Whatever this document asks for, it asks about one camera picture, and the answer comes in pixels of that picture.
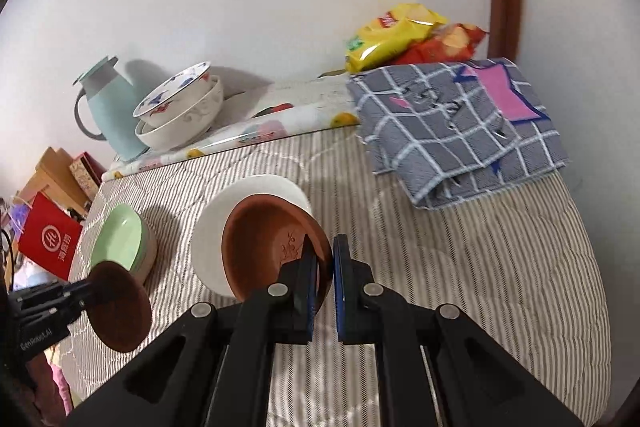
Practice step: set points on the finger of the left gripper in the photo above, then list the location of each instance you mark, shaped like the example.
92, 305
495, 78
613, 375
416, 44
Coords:
80, 294

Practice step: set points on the green square plate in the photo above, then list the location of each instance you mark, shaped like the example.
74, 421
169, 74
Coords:
121, 239

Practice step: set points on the light blue thermos jug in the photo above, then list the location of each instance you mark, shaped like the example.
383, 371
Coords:
112, 100

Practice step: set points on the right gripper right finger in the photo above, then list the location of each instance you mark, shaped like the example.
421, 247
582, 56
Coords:
366, 311

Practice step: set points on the red paper bag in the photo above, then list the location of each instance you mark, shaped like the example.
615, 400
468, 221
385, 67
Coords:
50, 237

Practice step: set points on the brown cardboard box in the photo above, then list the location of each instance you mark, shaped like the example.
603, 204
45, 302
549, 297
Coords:
53, 178

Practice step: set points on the grey checked cloth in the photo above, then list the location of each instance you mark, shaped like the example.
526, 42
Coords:
455, 131

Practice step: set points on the large white ceramic bowl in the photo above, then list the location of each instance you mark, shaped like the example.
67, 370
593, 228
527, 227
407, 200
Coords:
186, 126

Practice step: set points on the yellow chips bag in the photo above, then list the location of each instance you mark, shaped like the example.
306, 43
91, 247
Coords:
389, 35

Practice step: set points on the blue crane patterned bowl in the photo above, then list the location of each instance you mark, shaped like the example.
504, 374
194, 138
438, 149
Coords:
175, 95

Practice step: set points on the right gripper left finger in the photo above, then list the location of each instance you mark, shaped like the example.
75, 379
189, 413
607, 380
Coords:
283, 311

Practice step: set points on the patterned brown box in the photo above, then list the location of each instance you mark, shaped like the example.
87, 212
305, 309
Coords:
88, 173

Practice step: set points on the light blue square plate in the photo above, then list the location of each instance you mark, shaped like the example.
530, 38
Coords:
146, 246

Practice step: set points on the pink square plate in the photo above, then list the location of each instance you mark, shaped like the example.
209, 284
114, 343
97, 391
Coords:
149, 260

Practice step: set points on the fruit patterned rolled mat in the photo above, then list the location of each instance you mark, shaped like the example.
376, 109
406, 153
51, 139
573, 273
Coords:
260, 115

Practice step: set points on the red chips bag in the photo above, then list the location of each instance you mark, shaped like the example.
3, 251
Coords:
452, 43

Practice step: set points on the small brown bowl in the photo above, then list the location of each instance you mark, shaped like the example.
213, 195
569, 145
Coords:
119, 310
262, 233

